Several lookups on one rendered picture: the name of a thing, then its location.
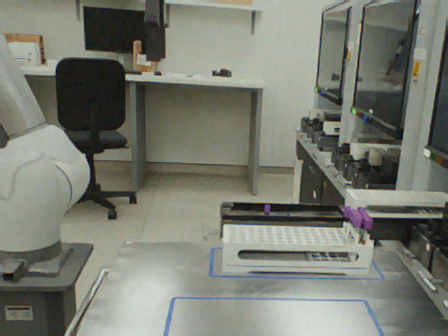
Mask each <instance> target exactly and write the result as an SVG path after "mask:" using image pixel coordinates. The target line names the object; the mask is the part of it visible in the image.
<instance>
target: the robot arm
mask: <svg viewBox="0 0 448 336"><path fill-rule="evenodd" d="M164 3H165V0H146V17H145V22H143V27H146V60H147V61H155V62H161V58H163V59H165V58H166V28H168V24H166V21H165V10H164ZM0 122H1V124H2V126H3V128H4V129H5V131H6V133H7V135H8V137H9V139H10V141H8V142H7V145H6V147H5V148H2V149H0V277H3V281H4V282H14V281H15V280H17V279H18V278H20V277H44V278H56V277H59V276H60V269H61V268H62V266H63V265H64V263H65V261H66V260H67V257H68V256H69V254H70V253H71V252H73V251H74V250H75V245H74V244H73V243H62V241H61V221H62V220H63V217H64V214H65V212H66V210H68V209H69V208H70V207H72V206H73V205H74V204H75V203H76V202H77V201H78V200H79V199H80V198H81V197H82V196H83V194H84V193H85V191H86V189H87V187H88V185H89V181H90V168H89V164H88V162H87V160H86V158H85V156H84V155H83V154H82V153H81V152H80V151H79V150H78V149H77V148H76V147H75V146H74V145H73V143H72V142H71V141H70V139H69V138H68V137H67V135H66V134H65V132H64V131H63V130H62V129H60V128H58V127H56V126H54V125H51V126H49V124H48V122H47V120H46V118H45V116H44V114H43V112H42V110H41V108H40V106H39V104H37V102H36V100H35V98H34V96H33V94H32V92H31V90H30V88H29V86H28V84H27V82H26V80H25V77H24V75H23V73H22V71H21V69H20V67H19V65H18V63H17V61H16V59H15V58H14V56H13V54H12V52H11V50H10V48H9V46H8V44H7V42H6V40H5V38H4V36H3V34H2V32H1V30H0Z"/></svg>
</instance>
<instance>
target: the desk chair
mask: <svg viewBox="0 0 448 336"><path fill-rule="evenodd" d="M55 73H56V92H57V109H58V120H59V123H60V124H61V126H62V127H63V128H65V129H62V130H63V131H64V132H65V134H66V135H67V137H68V138H69V139H70V141H71V142H72V143H73V145H74V146H75V147H76V148H77V149H78V150H79V151H80V152H81V153H82V154H83V153H86V160H87V162H88V164H89V168H90V181H89V185H88V187H87V189H86V191H85V193H84V194H83V196H82V197H81V198H80V199H79V200H78V201H77V202H76V203H75V204H79V203H82V202H85V201H88V200H92V201H94V202H96V203H98V204H100V205H102V206H104V207H106V208H108V209H111V211H108V219H112V218H113V219H116V215H117V214H116V211H113V209H115V206H114V205H113V204H112V203H111V202H109V201H108V200H106V199H105V198H114V197H129V204H132V202H133V204H136V203H137V200H136V196H135V192H133V191H101V186H100V184H96V178H95V165H94V154H97V153H103V152H104V149H121V148H129V147H128V146H126V147H125V144H126V143H127V139H126V138H125V137H124V136H123V135H122V134H120V133H119V132H118V131H117V129H119V128H120V127H122V125H123V124H124V122H125V68H124V66H123V65H122V63H120V62H119V61H118V60H115V59H110V58H89V57H64V58H63V59H61V60H59V62H58V63H57V65H56V70H55ZM75 204H74V205H75Z"/></svg>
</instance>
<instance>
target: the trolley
mask: <svg viewBox="0 0 448 336"><path fill-rule="evenodd" d="M222 244H223V242H211V241H175V240H137V239H125V241H124V243H123V245H122V247H121V249H120V251H119V254H118V256H117V258H116V259H115V261H114V263H113V265H112V267H102V268H101V270H100V272H99V274H98V275H97V277H96V279H95V281H94V283H93V284H92V286H91V288H90V290H89V292H88V294H87V295H86V297H85V299H84V301H83V303H82V305H81V306H80V308H79V310H78V312H77V314H76V316H75V317H74V319H73V321H72V323H71V325H70V327H69V328H68V330H67V332H66V334H65V336H74V335H75V334H76V332H77V330H78V328H79V326H80V324H81V322H82V320H83V318H84V316H85V314H86V312H87V310H88V308H89V306H90V304H91V302H92V300H93V299H94V297H95V295H96V293H97V291H98V289H99V287H100V285H101V283H102V281H103V279H104V277H105V275H107V277H106V279H105V281H104V283H103V285H102V287H101V289H100V291H99V293H98V295H97V297H96V299H95V301H94V303H93V305H92V307H91V309H90V311H89V313H88V315H87V317H86V319H85V321H84V323H83V325H82V327H81V329H80V331H79V333H78V335H77V336H448V321H447V320H446V319H445V317H444V316H443V315H442V313H441V312H440V311H439V309H438V308H437V307H436V305H435V304H434V303H433V301H432V300H431V299H430V297H429V296H428V295H427V293H426V292H425V291H424V289H423V288H422V287H421V285H420V284H419V282H418V281H417V280H416V278H415V277H414V276H413V274H412V273H411V272H410V270H409V269H408V268H407V266H406V265H405V264H404V262H403V261H402V260H401V258H400V257H399V256H398V254H397V253H396V252H395V250H394V248H393V247H392V246H374V250H373V258H372V266H370V273H369V275H346V274H339V273H289V272H248V273H240V272H223V271H222Z"/></svg>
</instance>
